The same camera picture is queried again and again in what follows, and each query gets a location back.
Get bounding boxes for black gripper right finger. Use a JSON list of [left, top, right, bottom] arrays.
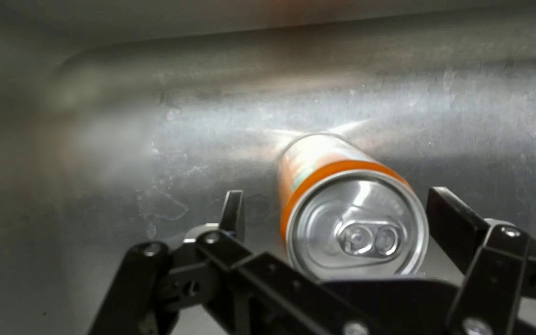
[[425, 184, 536, 335]]

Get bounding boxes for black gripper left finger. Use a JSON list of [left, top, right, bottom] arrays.
[[88, 188, 369, 335]]

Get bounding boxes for orange soda can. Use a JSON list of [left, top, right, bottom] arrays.
[[276, 132, 432, 281]]

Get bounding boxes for stainless steel double sink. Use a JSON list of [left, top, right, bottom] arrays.
[[0, 0, 536, 335]]

